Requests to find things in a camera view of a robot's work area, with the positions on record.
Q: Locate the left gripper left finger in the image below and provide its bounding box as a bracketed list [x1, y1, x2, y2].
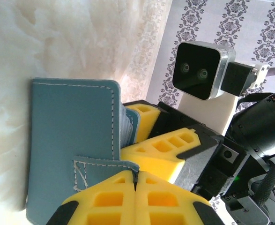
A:
[47, 170, 137, 225]

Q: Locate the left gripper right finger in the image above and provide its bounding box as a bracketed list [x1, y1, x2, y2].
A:
[136, 171, 224, 225]

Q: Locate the blue leather card holder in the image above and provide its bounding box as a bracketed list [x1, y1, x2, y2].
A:
[26, 78, 141, 225]

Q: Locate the right gripper black cable loop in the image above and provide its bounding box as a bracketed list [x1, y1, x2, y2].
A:
[251, 161, 275, 212]

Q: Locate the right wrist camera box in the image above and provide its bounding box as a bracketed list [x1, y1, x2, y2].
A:
[171, 41, 237, 101]

